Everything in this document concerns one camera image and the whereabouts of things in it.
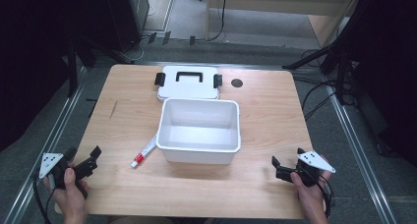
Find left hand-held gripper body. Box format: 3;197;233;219
38;152;99;191

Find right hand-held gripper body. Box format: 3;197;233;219
275;150;336;189

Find red and white marker pen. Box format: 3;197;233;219
130;135;158;169

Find white plastic storage box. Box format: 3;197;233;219
155;97;242;165

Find white box lid black handle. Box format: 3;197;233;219
154;65;223;102

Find person's right hand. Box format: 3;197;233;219
289;154;332;219

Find person's left hand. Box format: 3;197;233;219
43;163;90;220

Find black metal stand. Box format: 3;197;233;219
66;36;99;98

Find black tripod stand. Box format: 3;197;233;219
282;33;357;105

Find black curtain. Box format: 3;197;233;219
0;0;114;153
340;0;417;168

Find black cabinet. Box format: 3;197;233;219
103;0;150;53

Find aluminium floor rail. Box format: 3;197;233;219
323;75;398;224
2;66;89;224

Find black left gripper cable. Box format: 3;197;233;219
31;173;55;224

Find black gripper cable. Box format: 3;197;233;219
31;173;55;224
314;174;336;219

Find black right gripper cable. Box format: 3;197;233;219
314;174;336;219

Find black floor cables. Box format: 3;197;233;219
299;48;357;122

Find white floor cable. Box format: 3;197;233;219
129;4;157;62

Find black hanging cable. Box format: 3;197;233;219
208;0;229;42

